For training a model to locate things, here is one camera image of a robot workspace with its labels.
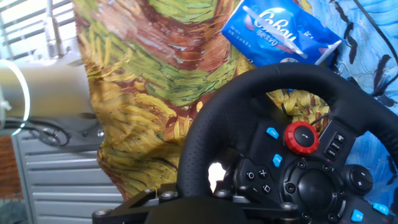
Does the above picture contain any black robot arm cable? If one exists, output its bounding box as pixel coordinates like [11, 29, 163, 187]
[6, 119, 73, 147]

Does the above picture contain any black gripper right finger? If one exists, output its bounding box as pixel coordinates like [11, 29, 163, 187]
[213, 185, 301, 224]

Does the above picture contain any thin black wheel cable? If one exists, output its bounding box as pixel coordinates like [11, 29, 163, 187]
[310, 0, 398, 125]

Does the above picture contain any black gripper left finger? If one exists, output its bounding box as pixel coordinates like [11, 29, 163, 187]
[91, 182, 180, 224]

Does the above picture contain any painted blue yellow cloth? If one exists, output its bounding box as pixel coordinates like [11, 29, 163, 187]
[72, 0, 398, 209]

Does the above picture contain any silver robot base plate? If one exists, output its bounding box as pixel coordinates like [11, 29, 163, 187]
[27, 114, 106, 153]

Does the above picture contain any blue tissue pack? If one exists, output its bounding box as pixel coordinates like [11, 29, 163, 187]
[221, 0, 343, 68]

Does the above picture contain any black steering wheel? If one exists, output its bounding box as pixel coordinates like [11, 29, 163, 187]
[176, 63, 398, 224]

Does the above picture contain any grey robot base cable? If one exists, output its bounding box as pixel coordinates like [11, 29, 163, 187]
[43, 0, 65, 60]

